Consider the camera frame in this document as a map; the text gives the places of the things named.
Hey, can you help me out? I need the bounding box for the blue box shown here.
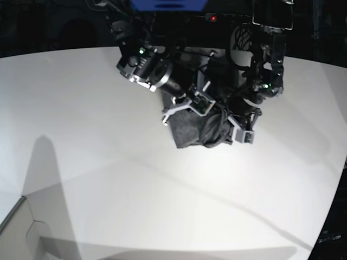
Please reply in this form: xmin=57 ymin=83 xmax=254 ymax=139
xmin=131 ymin=0 xmax=208 ymax=11

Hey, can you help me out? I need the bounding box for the black power strip red light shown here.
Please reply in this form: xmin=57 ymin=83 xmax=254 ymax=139
xmin=204 ymin=13 xmax=252 ymax=23

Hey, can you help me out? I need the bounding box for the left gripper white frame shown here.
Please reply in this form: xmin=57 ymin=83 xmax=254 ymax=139
xmin=228 ymin=108 xmax=262 ymax=144

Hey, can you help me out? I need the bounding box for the grey t-shirt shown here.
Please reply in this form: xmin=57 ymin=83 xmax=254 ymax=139
xmin=161 ymin=48 xmax=245 ymax=149

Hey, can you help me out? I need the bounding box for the bundle of black cables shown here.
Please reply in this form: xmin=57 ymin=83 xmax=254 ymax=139
xmin=233 ymin=24 xmax=253 ymax=51

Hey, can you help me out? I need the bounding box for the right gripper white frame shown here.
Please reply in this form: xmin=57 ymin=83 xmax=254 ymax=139
xmin=161 ymin=70 xmax=216 ymax=127

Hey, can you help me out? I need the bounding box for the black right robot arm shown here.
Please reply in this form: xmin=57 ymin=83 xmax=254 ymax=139
xmin=95 ymin=1 xmax=216 ymax=125

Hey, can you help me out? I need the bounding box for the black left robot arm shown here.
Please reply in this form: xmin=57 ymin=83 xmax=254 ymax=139
xmin=228 ymin=1 xmax=294 ymax=144

